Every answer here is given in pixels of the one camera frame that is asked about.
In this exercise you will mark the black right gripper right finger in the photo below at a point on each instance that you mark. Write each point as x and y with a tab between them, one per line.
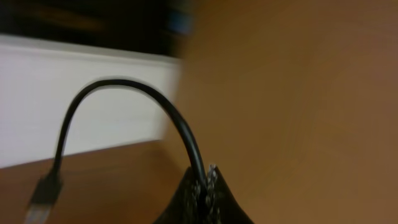
223	207

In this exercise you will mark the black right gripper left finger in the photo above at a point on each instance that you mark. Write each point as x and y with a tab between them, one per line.
183	207

